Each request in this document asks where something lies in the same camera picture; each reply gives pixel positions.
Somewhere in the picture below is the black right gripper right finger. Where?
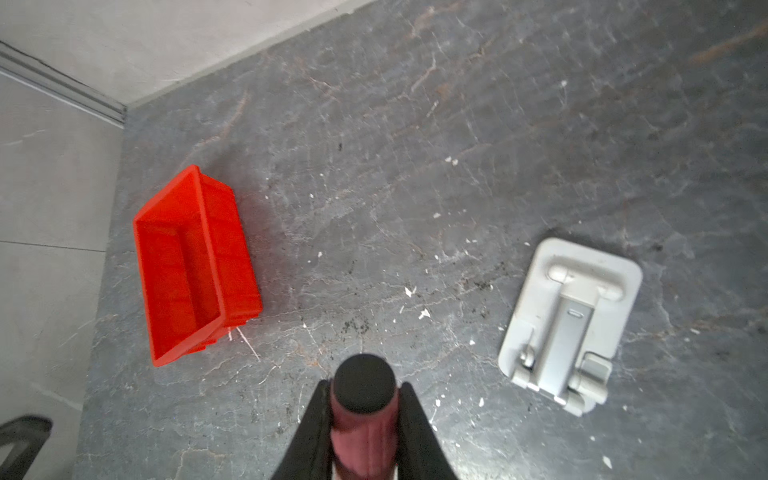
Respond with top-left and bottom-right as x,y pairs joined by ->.
396,382 -> 458,480

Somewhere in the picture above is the white folding phone stand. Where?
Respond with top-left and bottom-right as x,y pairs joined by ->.
498,238 -> 643,417

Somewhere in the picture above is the red plastic bin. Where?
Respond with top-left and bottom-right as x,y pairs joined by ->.
133,165 -> 263,367

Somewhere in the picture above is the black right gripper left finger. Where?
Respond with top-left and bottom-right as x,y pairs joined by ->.
271,380 -> 334,480

